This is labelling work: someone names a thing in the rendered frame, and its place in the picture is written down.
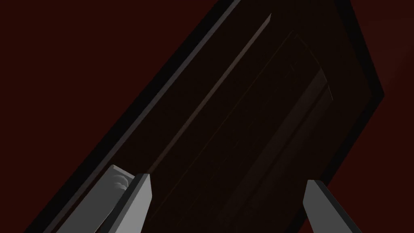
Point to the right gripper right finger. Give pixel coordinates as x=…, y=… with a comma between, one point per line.
x=323, y=210

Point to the dark brown door leaf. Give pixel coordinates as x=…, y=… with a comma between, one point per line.
x=245, y=123

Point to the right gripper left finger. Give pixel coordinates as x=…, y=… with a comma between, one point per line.
x=134, y=207

